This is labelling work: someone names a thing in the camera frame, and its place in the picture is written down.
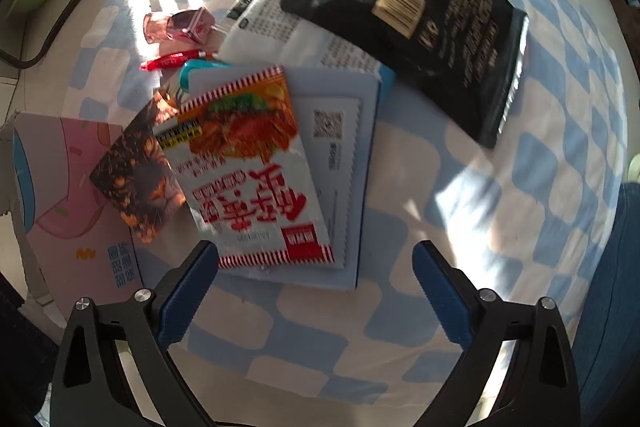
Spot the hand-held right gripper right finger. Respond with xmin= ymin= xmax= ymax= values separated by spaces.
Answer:
xmin=412 ymin=241 xmax=581 ymax=427

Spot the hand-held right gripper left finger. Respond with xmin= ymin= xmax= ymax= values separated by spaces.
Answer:
xmin=50 ymin=239 xmax=220 ymax=427

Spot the pink cardboard box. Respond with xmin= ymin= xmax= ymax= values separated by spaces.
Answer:
xmin=0 ymin=109 xmax=151 ymax=308

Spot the black snack bag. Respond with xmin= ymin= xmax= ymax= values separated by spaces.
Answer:
xmin=280 ymin=0 xmax=530 ymax=148

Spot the red pen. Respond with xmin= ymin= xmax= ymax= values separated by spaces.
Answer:
xmin=140 ymin=49 xmax=207 ymax=72

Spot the blue white checkered blanket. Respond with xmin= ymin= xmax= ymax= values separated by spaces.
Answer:
xmin=15 ymin=0 xmax=631 ymax=408

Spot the dark patterned long box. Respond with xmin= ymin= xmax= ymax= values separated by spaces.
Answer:
xmin=90 ymin=99 xmax=187 ymax=245

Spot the red white snack packet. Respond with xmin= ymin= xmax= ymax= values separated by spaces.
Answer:
xmin=154 ymin=66 xmax=335 ymax=269

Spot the pale blue flat packet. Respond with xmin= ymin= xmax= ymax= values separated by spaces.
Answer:
xmin=187 ymin=67 xmax=382 ymax=290

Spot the blue cloth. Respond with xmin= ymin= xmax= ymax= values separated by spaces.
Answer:
xmin=570 ymin=182 xmax=640 ymax=427

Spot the white printed packet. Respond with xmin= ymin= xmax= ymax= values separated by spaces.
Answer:
xmin=222 ymin=0 xmax=396 ymax=80

